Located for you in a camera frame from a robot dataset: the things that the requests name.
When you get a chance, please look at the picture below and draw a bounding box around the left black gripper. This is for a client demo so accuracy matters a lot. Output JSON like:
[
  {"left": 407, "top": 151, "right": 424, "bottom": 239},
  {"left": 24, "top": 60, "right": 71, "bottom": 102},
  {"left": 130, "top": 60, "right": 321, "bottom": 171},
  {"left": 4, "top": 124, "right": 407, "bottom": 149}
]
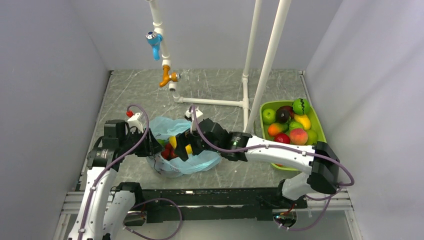
[{"left": 119, "top": 127, "right": 165, "bottom": 157}]

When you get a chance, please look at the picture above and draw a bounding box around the fake yellow lemon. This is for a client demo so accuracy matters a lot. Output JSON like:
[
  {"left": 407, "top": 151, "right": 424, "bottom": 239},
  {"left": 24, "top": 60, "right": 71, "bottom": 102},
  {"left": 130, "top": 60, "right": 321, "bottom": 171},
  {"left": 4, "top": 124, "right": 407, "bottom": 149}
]
[
  {"left": 294, "top": 114, "right": 312, "bottom": 131},
  {"left": 168, "top": 136, "right": 193, "bottom": 157}
]

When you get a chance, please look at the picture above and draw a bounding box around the light blue plastic bag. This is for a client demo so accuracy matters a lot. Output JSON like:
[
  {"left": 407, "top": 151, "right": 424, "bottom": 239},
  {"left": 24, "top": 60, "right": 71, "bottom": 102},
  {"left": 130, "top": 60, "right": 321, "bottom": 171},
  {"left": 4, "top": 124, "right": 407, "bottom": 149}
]
[{"left": 147, "top": 115, "right": 222, "bottom": 179}]

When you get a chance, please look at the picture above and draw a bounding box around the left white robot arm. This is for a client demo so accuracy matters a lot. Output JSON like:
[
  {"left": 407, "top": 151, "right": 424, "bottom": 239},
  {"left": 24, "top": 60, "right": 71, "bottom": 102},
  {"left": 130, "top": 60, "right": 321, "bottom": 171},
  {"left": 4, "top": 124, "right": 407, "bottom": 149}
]
[{"left": 67, "top": 119, "right": 162, "bottom": 240}]

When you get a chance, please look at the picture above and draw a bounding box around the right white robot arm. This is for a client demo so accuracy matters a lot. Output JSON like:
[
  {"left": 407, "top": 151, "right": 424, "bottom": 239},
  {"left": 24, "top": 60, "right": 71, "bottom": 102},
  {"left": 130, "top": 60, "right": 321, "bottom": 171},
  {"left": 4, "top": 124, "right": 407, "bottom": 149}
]
[{"left": 169, "top": 118, "right": 340, "bottom": 208}]

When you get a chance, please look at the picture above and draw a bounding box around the fake green apple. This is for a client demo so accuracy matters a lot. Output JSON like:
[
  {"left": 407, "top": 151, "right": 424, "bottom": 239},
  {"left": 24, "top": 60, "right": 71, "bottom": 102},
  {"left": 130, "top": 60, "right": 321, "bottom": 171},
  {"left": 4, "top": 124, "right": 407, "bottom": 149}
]
[{"left": 261, "top": 108, "right": 276, "bottom": 125}]

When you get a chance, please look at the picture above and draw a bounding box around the fake mango orange green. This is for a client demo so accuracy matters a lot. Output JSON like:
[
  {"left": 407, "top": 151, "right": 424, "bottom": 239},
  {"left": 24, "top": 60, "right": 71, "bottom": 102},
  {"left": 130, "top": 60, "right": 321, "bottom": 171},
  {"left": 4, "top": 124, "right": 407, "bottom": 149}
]
[{"left": 267, "top": 122, "right": 289, "bottom": 137}]

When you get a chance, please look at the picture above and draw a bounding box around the fake red pomegranate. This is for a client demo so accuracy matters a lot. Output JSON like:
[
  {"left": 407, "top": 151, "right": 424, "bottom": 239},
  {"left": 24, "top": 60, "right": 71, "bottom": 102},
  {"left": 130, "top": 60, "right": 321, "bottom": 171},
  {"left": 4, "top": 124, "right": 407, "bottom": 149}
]
[{"left": 273, "top": 133, "right": 291, "bottom": 144}]

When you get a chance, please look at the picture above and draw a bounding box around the fake dark purple fruit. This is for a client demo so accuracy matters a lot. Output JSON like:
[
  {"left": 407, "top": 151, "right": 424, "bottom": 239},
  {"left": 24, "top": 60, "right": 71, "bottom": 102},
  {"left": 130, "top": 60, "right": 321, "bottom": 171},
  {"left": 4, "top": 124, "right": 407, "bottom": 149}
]
[{"left": 275, "top": 105, "right": 294, "bottom": 124}]

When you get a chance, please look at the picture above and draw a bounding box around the fake peach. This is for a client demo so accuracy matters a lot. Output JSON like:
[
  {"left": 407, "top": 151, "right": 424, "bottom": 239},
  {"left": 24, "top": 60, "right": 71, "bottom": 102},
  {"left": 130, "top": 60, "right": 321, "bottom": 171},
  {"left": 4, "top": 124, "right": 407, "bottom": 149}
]
[{"left": 289, "top": 128, "right": 309, "bottom": 146}]

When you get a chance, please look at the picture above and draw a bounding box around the fake yellow lemon in basket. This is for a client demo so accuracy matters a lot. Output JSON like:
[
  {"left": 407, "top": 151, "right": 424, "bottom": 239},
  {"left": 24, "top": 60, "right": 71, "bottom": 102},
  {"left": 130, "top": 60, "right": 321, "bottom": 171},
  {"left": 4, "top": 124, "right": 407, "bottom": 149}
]
[{"left": 294, "top": 114, "right": 312, "bottom": 131}]

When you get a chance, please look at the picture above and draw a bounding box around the fake watermelon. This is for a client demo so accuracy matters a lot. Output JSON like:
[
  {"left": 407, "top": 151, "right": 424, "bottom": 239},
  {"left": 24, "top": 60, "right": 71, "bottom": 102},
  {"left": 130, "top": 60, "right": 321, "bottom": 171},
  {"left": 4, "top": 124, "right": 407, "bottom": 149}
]
[{"left": 291, "top": 98, "right": 311, "bottom": 115}]

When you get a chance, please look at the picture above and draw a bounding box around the fake pale green pear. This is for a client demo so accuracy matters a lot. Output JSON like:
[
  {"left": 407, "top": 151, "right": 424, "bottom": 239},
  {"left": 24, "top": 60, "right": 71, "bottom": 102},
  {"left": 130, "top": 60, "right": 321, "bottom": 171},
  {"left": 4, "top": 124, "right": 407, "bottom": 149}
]
[{"left": 305, "top": 129, "right": 318, "bottom": 146}]

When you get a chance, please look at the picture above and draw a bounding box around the orange plastic tap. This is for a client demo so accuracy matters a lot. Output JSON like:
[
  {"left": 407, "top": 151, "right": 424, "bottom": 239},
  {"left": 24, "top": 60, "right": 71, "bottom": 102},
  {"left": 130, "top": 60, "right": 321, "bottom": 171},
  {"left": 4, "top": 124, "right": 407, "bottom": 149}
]
[{"left": 159, "top": 65, "right": 181, "bottom": 88}]

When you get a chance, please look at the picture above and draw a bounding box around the blue plastic tap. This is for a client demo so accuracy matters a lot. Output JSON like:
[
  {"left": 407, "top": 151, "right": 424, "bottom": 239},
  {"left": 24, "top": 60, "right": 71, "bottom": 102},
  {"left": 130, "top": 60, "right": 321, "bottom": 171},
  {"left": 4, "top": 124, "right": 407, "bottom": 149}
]
[{"left": 145, "top": 31, "right": 163, "bottom": 61}]

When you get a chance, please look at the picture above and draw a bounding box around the green plastic basket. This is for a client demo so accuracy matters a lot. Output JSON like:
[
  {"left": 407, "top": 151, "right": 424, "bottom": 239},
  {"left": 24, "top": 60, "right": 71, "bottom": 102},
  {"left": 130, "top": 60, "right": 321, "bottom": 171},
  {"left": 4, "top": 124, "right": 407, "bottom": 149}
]
[{"left": 259, "top": 99, "right": 329, "bottom": 172}]

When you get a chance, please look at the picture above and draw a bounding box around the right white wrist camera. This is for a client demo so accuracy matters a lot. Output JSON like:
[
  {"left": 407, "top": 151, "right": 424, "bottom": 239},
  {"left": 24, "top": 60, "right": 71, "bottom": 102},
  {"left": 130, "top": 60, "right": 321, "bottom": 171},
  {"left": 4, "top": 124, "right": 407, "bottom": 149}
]
[{"left": 184, "top": 106, "right": 204, "bottom": 133}]

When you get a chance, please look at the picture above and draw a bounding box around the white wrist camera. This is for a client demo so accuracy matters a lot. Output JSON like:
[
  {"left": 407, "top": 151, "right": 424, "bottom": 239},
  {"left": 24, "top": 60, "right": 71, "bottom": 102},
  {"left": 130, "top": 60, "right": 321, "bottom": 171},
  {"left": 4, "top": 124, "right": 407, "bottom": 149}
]
[
  {"left": 184, "top": 106, "right": 204, "bottom": 133},
  {"left": 126, "top": 110, "right": 145, "bottom": 134}
]

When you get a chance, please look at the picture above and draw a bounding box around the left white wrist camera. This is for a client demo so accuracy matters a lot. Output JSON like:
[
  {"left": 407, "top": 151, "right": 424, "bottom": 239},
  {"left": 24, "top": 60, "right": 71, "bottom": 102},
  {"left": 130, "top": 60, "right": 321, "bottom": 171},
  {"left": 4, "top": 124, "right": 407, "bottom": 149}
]
[{"left": 126, "top": 110, "right": 145, "bottom": 134}]

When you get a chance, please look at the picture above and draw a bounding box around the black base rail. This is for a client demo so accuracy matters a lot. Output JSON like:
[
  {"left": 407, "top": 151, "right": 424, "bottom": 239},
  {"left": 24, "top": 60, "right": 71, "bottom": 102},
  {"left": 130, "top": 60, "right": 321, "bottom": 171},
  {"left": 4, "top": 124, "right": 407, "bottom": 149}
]
[{"left": 110, "top": 180, "right": 309, "bottom": 224}]

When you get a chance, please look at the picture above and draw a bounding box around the white PVC pipe frame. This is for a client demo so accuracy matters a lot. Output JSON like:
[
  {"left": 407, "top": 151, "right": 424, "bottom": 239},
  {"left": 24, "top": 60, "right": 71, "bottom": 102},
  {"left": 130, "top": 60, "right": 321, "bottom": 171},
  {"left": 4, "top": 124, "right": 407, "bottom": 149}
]
[{"left": 148, "top": 0, "right": 292, "bottom": 133}]

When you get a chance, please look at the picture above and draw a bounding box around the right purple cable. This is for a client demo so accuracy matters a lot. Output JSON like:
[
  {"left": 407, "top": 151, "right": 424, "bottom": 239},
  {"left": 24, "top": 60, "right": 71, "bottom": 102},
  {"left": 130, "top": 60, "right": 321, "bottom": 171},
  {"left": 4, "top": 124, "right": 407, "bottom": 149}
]
[{"left": 190, "top": 104, "right": 355, "bottom": 232}]

